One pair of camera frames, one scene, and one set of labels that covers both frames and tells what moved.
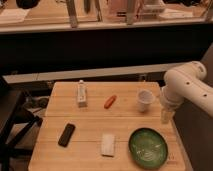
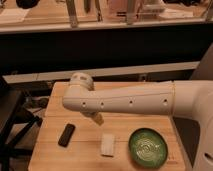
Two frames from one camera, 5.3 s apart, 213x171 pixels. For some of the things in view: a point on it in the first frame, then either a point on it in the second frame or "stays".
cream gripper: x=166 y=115 → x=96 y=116
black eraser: x=66 y=135 stays
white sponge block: x=108 y=145 stays
